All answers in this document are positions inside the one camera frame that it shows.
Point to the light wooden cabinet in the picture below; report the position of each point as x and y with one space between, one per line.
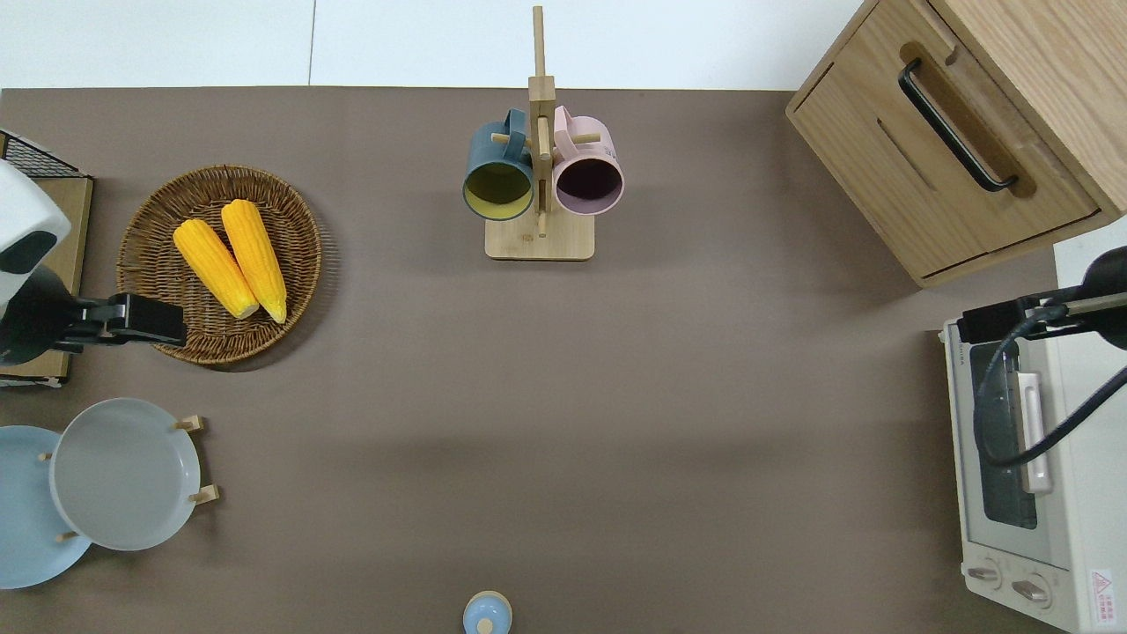
1057 53

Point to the pink mug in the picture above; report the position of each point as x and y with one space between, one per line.
585 145

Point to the small blue wooden knob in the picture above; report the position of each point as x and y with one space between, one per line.
487 615

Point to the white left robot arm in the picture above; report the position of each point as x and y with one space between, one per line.
26 202

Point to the round brown wicker basket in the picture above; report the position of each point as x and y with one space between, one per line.
158 255

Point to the wooden plate rack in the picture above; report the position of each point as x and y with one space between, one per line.
195 423

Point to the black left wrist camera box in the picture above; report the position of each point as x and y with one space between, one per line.
158 320

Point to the grey plate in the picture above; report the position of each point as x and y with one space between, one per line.
123 475

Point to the beige oven knob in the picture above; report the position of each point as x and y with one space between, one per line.
1030 588
984 574

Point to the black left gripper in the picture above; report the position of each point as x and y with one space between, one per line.
35 317

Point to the white toaster oven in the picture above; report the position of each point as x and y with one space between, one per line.
1092 493

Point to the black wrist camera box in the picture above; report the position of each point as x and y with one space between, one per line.
995 321
158 320

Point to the dark blue mug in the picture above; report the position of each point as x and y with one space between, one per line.
497 154

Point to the light blue plate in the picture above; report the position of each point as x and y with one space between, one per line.
22 519

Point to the wooden mug tree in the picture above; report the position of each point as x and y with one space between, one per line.
539 242

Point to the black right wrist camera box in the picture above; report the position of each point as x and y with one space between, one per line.
995 321

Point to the yellow corn cob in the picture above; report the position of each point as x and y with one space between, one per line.
255 260
216 269

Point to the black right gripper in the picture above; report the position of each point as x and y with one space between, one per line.
1108 299

